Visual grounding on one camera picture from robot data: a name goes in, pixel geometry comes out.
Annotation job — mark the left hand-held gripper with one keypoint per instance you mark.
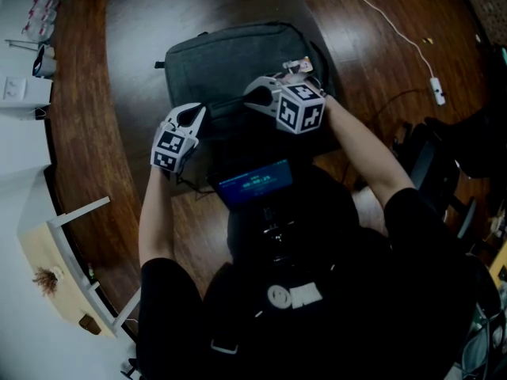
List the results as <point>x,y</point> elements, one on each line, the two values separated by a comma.
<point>172,149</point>

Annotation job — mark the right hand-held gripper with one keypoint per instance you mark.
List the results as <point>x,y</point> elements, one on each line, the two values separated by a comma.
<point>301,109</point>

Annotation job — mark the grey backpack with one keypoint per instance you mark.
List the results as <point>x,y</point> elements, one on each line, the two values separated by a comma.
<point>222,65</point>

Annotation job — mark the person's left forearm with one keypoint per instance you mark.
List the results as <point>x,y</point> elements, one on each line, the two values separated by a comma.
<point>156,220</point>

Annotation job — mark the person's right forearm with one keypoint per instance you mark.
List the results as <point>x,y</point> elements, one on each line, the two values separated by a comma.
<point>364,149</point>

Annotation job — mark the person's right hand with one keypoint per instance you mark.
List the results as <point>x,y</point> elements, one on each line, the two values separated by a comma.
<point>301,78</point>

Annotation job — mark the small picture card tag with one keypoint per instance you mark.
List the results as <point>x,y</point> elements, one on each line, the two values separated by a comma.
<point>298,65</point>

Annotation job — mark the chest-mounted tablet screen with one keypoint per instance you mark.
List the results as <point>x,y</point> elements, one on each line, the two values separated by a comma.
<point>255,182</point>

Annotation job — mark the white waste bin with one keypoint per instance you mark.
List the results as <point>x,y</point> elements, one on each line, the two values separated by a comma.
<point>46,65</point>

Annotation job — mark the white water dispenser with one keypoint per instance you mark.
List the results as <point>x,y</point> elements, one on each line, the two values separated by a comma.
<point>24,93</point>

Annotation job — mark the white power strip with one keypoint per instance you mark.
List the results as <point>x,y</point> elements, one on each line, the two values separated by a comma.
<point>437,91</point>

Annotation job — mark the clear pink-capped water jug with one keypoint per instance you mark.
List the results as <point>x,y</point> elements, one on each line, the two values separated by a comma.
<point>41,17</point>
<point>46,2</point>
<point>37,34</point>

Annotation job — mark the small green bottle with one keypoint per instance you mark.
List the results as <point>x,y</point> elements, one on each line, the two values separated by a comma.
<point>91,271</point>

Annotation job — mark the thin metal pole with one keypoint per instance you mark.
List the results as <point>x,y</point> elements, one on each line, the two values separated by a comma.
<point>21,44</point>

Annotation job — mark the light wooden white-legged table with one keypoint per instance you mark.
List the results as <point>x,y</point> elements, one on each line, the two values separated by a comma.
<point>51,251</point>

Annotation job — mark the brown dried plant pot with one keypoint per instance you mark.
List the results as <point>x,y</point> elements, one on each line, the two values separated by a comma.
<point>45,281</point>

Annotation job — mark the black fabric heap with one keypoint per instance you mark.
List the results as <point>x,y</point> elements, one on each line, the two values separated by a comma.
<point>479,145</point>

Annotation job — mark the small brown box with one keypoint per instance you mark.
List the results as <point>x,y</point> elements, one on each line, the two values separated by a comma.
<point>90,325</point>

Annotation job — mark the person's black t-shirt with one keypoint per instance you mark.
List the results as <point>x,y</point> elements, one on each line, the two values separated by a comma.
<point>376,291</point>

